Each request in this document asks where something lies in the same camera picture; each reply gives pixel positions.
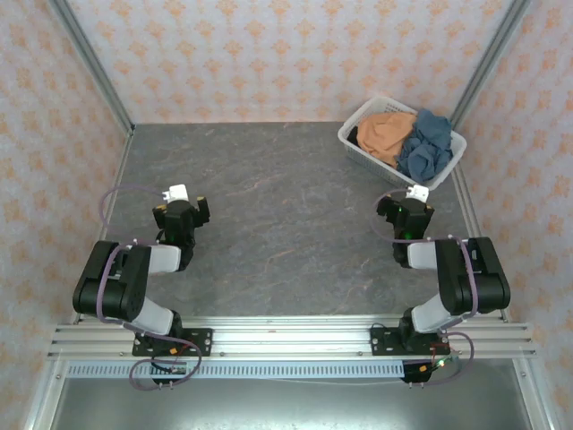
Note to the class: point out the blue t-shirt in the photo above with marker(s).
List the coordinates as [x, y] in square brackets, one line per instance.
[425, 148]

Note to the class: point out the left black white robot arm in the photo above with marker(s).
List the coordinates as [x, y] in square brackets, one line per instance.
[130, 286]

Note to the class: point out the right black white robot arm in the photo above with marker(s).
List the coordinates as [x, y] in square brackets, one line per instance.
[456, 277]

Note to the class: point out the white plastic basket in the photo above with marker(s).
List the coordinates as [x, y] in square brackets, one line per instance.
[358, 150]

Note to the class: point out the orange t-shirt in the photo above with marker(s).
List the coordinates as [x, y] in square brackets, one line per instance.
[382, 134]

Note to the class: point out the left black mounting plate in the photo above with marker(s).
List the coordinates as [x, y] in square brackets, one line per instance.
[201, 340]

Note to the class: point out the black mounting plate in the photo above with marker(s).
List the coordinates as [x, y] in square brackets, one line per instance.
[382, 342]
[201, 340]

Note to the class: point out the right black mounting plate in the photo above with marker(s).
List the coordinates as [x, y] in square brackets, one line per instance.
[382, 342]

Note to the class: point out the small circuit board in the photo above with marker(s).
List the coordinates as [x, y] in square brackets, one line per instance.
[177, 369]

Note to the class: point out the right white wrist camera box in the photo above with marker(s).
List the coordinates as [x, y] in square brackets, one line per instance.
[418, 192]

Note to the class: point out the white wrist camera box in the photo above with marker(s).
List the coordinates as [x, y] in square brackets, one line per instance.
[418, 192]
[177, 192]

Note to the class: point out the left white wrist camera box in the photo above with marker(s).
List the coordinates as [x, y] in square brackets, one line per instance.
[177, 192]

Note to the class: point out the aluminium base rail beam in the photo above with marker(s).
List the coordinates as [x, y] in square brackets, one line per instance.
[291, 336]

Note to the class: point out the aluminium frame post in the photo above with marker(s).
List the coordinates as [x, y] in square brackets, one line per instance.
[94, 67]
[488, 67]

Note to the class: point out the aluminium lower frame rail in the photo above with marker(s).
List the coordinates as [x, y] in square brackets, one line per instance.
[533, 394]
[42, 398]

